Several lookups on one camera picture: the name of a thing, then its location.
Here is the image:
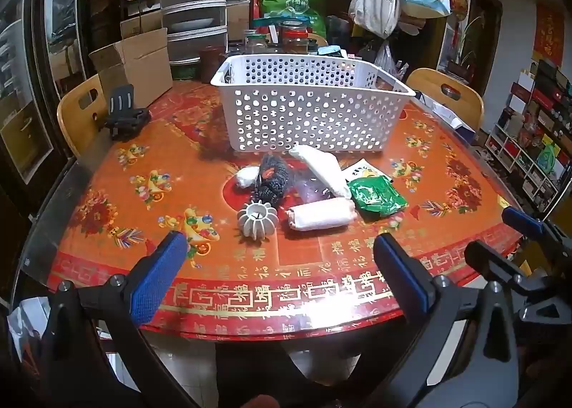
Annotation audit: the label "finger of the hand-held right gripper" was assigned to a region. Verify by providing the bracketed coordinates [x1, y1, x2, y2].
[465, 239, 549, 298]
[501, 206, 572, 257]

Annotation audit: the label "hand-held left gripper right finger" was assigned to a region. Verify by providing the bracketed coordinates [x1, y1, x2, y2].
[357, 233, 521, 408]

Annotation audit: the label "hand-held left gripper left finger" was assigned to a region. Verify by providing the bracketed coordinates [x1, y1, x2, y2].
[42, 232, 202, 408]

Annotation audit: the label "green packet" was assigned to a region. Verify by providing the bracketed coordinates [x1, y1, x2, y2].
[347, 176, 408, 217]

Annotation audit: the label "white towel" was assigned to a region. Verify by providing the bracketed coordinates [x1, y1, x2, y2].
[286, 198, 356, 232]

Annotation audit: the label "small white cloth bundle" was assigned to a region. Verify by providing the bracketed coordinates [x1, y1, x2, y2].
[235, 165, 261, 188]

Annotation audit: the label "white perforated plastic basket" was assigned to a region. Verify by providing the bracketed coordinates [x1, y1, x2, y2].
[210, 54, 417, 154]

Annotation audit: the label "shelf of boxes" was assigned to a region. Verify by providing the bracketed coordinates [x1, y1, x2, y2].
[485, 59, 572, 212]

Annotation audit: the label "white and yellow packet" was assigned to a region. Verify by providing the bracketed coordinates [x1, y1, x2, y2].
[342, 159, 394, 183]

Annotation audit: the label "white ribbed round object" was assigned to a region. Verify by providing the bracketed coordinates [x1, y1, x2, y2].
[237, 200, 280, 241]

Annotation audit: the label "white papers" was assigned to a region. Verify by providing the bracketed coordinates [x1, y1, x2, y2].
[420, 95, 465, 129]

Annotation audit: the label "white plastic bag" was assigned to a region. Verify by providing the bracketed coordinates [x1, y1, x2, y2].
[9, 296, 52, 359]

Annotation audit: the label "black clamp holder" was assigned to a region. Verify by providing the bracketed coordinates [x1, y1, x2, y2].
[104, 84, 150, 141]

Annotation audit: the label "clear plastic bag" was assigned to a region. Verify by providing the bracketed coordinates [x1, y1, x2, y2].
[373, 43, 398, 76]

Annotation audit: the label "open cardboard box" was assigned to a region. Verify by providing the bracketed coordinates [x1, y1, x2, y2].
[88, 28, 174, 109]

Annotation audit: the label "brown plastic mug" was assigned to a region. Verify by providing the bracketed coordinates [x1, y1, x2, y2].
[199, 46, 226, 84]

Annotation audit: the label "glass jar green lid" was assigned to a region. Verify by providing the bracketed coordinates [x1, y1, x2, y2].
[243, 30, 268, 55]

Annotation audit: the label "glass jar red lid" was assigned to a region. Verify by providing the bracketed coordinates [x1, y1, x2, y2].
[282, 20, 310, 54]

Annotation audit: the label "small cardboard box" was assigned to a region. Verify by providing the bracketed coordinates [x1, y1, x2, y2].
[227, 1, 251, 40]

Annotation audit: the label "stacked grey food cover rack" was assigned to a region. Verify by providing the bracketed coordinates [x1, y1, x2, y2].
[160, 0, 228, 67]

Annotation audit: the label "green shopping bag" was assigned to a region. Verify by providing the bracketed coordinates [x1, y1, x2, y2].
[259, 0, 328, 38]

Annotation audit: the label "red wall poster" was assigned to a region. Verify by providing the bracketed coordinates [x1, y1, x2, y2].
[533, 4, 564, 67]

